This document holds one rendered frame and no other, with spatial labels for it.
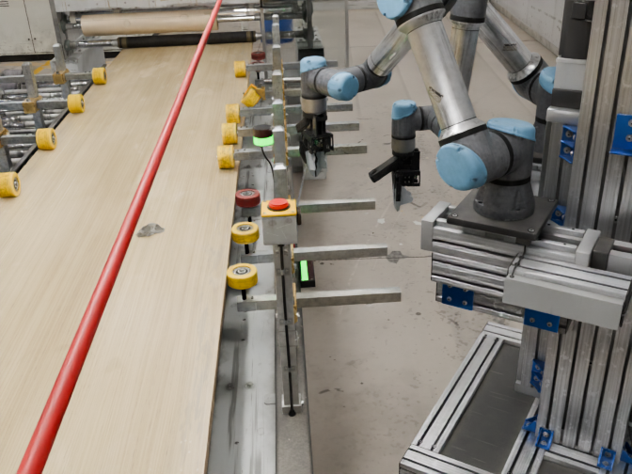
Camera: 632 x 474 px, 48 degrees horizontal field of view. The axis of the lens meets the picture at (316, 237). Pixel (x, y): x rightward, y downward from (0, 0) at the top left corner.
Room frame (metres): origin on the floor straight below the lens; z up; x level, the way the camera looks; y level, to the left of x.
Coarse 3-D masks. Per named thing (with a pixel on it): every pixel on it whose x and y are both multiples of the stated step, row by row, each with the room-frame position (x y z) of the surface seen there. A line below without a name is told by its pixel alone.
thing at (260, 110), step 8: (296, 104) 2.87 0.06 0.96; (328, 104) 2.85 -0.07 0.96; (336, 104) 2.85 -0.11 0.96; (344, 104) 2.85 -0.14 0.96; (352, 104) 2.85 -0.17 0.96; (240, 112) 2.83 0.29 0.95; (248, 112) 2.83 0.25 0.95; (256, 112) 2.83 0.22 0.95; (264, 112) 2.84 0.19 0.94; (272, 112) 2.84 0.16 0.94; (288, 112) 2.84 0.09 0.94; (296, 112) 2.84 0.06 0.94
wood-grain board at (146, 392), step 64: (128, 64) 3.97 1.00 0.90; (64, 128) 2.87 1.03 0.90; (128, 128) 2.83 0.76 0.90; (192, 128) 2.80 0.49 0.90; (64, 192) 2.18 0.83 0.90; (128, 192) 2.16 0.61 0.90; (192, 192) 2.14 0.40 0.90; (0, 256) 1.74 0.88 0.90; (64, 256) 1.73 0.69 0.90; (128, 256) 1.71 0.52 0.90; (192, 256) 1.70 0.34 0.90; (0, 320) 1.42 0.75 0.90; (64, 320) 1.41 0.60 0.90; (128, 320) 1.40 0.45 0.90; (192, 320) 1.39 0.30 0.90; (0, 384) 1.18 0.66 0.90; (128, 384) 1.16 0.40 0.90; (192, 384) 1.15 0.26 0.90; (0, 448) 0.99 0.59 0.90; (64, 448) 0.98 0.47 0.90; (128, 448) 0.98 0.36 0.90; (192, 448) 0.97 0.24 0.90
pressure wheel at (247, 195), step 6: (240, 192) 2.11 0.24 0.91; (246, 192) 2.09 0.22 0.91; (252, 192) 2.11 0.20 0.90; (258, 192) 2.10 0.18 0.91; (240, 198) 2.06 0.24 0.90; (246, 198) 2.06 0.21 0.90; (252, 198) 2.06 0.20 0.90; (258, 198) 2.08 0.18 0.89; (240, 204) 2.07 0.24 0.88; (246, 204) 2.06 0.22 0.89; (252, 204) 2.06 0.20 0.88; (258, 204) 2.08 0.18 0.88
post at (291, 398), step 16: (288, 256) 1.29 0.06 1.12; (288, 272) 1.29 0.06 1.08; (288, 288) 1.29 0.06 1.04; (288, 304) 1.29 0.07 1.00; (288, 320) 1.29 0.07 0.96; (288, 336) 1.28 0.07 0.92; (288, 352) 1.28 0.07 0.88; (288, 368) 1.28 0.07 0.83; (288, 384) 1.29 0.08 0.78; (288, 400) 1.29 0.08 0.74
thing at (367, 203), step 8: (320, 200) 2.12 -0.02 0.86; (328, 200) 2.12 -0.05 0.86; (336, 200) 2.11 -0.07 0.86; (344, 200) 2.11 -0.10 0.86; (352, 200) 2.11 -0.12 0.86; (360, 200) 2.11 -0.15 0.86; (368, 200) 2.10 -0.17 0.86; (248, 208) 2.08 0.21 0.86; (256, 208) 2.08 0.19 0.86; (304, 208) 2.09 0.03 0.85; (312, 208) 2.09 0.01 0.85; (320, 208) 2.09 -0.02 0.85; (328, 208) 2.09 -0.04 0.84; (336, 208) 2.09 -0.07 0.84; (344, 208) 2.10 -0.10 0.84; (352, 208) 2.10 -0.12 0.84; (360, 208) 2.10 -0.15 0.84; (368, 208) 2.10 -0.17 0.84; (248, 216) 2.09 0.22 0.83
